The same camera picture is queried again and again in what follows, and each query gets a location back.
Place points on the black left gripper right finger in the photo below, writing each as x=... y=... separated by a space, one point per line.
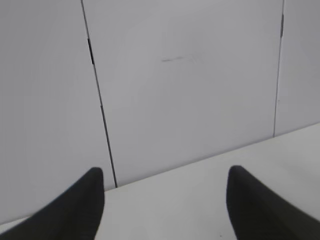
x=258 y=213

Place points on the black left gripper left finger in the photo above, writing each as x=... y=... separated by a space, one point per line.
x=74 y=215

